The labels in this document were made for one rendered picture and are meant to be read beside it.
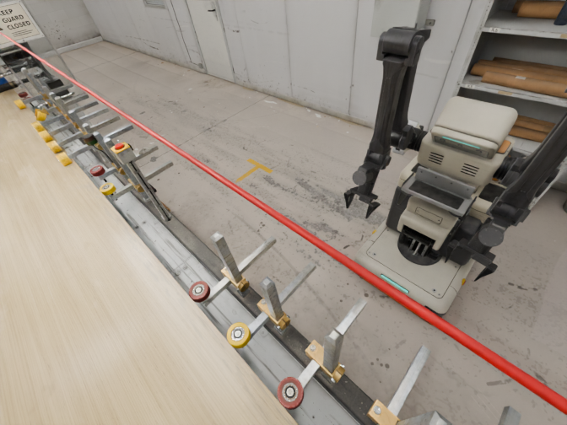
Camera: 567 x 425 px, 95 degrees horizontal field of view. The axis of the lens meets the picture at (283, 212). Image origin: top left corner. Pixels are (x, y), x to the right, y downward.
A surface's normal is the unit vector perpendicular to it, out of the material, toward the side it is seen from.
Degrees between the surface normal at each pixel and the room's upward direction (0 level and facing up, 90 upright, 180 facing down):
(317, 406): 0
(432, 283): 0
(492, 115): 42
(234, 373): 0
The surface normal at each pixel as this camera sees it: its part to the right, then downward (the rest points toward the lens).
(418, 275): -0.11, -0.66
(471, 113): -0.54, -0.10
